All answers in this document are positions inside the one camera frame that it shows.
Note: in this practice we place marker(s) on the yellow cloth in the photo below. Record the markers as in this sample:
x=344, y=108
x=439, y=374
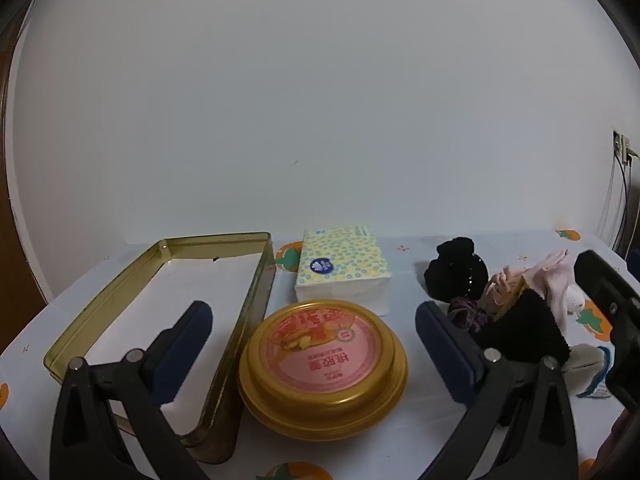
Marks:
x=515, y=297

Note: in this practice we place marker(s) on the black sock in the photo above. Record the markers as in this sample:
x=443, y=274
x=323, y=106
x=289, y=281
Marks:
x=525, y=330

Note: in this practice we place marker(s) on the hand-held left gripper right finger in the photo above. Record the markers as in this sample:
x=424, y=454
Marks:
x=445, y=355

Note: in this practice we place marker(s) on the round gold tin pink lid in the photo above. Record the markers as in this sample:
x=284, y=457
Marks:
x=320, y=350

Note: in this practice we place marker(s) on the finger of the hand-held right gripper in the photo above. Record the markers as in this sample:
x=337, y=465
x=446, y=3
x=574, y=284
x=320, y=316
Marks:
x=597, y=275

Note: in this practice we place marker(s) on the black sequined scrunchie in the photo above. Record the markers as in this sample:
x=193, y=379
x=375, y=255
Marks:
x=455, y=275

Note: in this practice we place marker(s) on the beige sock blue cuff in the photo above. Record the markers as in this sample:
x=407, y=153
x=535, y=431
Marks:
x=582, y=370

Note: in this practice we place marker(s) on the persimmon print tablecloth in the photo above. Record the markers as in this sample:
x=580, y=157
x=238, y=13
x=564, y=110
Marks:
x=405, y=270

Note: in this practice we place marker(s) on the purple velvet scrunchie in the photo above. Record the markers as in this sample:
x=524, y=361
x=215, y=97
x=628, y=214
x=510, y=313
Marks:
x=465, y=312

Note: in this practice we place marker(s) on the wall socket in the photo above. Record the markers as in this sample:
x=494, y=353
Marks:
x=621, y=145

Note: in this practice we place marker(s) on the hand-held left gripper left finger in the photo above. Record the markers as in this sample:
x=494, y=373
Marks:
x=187, y=350

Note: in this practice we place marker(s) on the dotted yellow tissue pack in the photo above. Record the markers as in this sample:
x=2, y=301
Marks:
x=340, y=265

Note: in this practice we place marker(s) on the gold rectangular tin box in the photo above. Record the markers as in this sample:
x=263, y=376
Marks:
x=245, y=310

